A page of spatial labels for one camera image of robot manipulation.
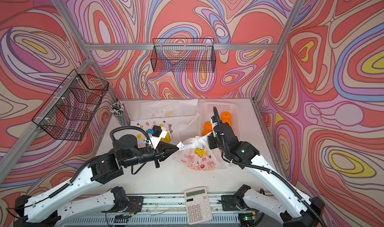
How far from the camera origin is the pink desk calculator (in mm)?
702

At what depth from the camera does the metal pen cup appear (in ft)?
3.04

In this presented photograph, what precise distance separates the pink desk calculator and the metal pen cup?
1.99 feet
